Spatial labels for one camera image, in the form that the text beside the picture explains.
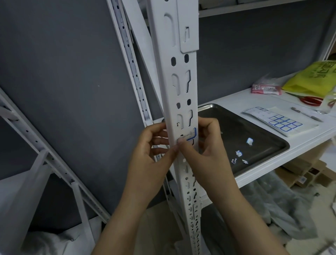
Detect sheet of blue-bordered labels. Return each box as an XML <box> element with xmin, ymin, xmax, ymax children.
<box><xmin>243</xmin><ymin>106</ymin><xmax>301</xmax><ymax>132</ymax></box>

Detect red scissors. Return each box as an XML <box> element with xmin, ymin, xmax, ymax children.
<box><xmin>285</xmin><ymin>91</ymin><xmax>325</xmax><ymax>106</ymax></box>

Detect person's left hand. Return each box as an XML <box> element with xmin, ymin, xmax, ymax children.
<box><xmin>126</xmin><ymin>122</ymin><xmax>182</xmax><ymax>208</ymax></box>

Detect white paper pad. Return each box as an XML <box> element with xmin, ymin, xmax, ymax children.
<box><xmin>243</xmin><ymin>106</ymin><xmax>320</xmax><ymax>138</ymax></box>

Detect steel tray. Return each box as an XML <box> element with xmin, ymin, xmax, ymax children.
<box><xmin>197</xmin><ymin>103</ymin><xmax>291</xmax><ymax>177</ymax></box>

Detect white metal shelving rack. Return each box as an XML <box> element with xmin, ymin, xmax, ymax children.
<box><xmin>152</xmin><ymin>71</ymin><xmax>336</xmax><ymax>208</ymax></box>

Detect person's right forearm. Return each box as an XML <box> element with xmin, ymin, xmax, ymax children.
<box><xmin>218</xmin><ymin>195</ymin><xmax>289</xmax><ymax>255</ymax></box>

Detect white perforated shelf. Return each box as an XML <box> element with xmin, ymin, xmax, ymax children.
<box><xmin>146</xmin><ymin>0</ymin><xmax>202</xmax><ymax>255</ymax></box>

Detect pink packet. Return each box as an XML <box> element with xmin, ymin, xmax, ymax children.
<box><xmin>251</xmin><ymin>76</ymin><xmax>283</xmax><ymax>96</ymax></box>

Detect white-grey cloth bundle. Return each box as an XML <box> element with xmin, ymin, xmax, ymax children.
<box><xmin>23</xmin><ymin>226</ymin><xmax>79</xmax><ymax>255</ymax></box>

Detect clear spray bottle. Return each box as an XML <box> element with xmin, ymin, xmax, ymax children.
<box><xmin>318</xmin><ymin>88</ymin><xmax>336</xmax><ymax>115</ymax></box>

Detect yellow-green plastic bag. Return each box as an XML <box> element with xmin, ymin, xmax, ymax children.
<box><xmin>282</xmin><ymin>61</ymin><xmax>336</xmax><ymax>94</ymax></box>

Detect brown cardboard box piece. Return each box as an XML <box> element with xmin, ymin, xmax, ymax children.
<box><xmin>274</xmin><ymin>147</ymin><xmax>336</xmax><ymax>188</ymax></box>

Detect grey pen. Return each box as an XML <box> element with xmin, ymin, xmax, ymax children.
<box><xmin>291</xmin><ymin>106</ymin><xmax>324</xmax><ymax>123</ymax></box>

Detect person's right hand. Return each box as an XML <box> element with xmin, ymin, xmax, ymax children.
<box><xmin>178</xmin><ymin>117</ymin><xmax>243</xmax><ymax>211</ymax></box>

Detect person's grey clothing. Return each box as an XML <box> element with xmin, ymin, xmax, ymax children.
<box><xmin>202</xmin><ymin>171</ymin><xmax>318</xmax><ymax>255</ymax></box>

